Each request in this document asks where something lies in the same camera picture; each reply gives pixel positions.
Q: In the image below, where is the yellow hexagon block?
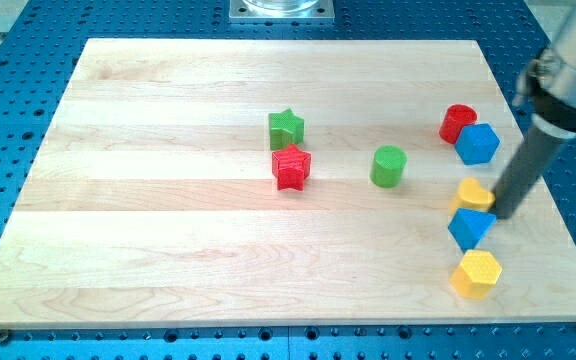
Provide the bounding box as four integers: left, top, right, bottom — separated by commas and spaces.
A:
450, 249, 503, 300

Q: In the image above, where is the red cylinder block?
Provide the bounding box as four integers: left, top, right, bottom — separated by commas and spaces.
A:
438, 104, 478, 144

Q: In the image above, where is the green star block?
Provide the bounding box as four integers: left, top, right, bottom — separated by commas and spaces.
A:
268, 108, 305, 150

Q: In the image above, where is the red star block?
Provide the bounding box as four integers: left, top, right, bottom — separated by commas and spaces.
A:
272, 144, 312, 191

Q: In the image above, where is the yellow heart block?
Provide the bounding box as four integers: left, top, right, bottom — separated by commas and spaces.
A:
450, 177, 495, 213

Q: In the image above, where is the light wooden board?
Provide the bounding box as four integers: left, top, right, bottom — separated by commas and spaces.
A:
0, 39, 576, 329

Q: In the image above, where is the blue cube block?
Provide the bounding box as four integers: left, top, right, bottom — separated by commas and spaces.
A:
448, 208, 497, 252

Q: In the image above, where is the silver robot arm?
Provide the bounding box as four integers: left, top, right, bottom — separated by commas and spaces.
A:
514, 7, 576, 140

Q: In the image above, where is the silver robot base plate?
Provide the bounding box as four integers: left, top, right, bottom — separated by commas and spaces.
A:
229, 0, 335, 22

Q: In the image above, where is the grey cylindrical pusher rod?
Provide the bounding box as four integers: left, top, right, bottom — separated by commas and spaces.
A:
490, 114, 576, 219

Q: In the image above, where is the green cylinder block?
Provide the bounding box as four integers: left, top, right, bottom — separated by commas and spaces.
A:
370, 145, 407, 188

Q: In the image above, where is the blue hexagon block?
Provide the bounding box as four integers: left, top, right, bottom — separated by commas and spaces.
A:
455, 123, 500, 165

